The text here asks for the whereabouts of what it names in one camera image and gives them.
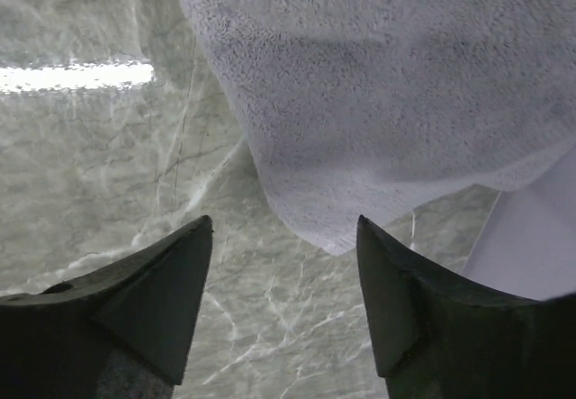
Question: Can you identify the grey towel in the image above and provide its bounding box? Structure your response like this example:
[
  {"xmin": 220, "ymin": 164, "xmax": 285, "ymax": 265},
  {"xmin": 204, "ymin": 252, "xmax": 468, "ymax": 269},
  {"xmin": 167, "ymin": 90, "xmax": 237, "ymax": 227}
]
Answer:
[{"xmin": 179, "ymin": 0, "xmax": 575, "ymax": 255}]

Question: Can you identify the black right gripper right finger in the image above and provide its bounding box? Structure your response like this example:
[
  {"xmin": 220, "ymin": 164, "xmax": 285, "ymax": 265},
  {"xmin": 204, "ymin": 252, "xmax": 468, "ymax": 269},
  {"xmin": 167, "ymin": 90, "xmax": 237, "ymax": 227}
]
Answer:
[{"xmin": 356, "ymin": 217, "xmax": 575, "ymax": 399}]

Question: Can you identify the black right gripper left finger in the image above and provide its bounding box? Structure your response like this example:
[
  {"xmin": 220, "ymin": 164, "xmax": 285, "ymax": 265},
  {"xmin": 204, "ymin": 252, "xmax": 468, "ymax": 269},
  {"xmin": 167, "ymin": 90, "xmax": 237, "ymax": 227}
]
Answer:
[{"xmin": 1, "ymin": 216, "xmax": 212, "ymax": 398}]

